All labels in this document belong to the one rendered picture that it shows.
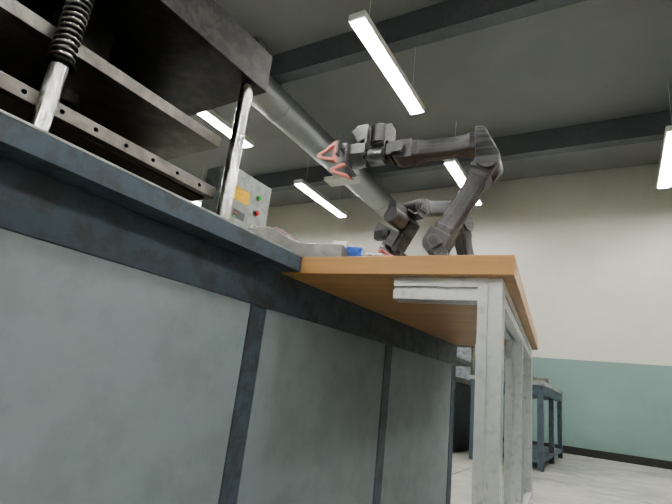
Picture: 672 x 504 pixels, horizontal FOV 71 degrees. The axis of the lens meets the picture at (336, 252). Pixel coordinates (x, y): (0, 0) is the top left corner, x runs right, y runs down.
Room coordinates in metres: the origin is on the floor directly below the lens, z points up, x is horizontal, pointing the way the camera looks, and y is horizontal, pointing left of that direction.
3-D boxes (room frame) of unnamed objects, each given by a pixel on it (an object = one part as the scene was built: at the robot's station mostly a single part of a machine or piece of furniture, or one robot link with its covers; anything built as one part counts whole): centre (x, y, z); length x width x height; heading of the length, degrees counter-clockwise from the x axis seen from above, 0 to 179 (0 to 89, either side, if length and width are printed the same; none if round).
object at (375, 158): (1.28, -0.09, 1.21); 0.07 x 0.06 x 0.07; 64
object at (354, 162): (1.31, -0.04, 1.20); 0.10 x 0.07 x 0.07; 154
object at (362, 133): (1.31, -0.03, 1.25); 0.07 x 0.06 x 0.11; 154
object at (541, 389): (5.55, -2.30, 0.46); 1.90 x 0.70 x 0.92; 149
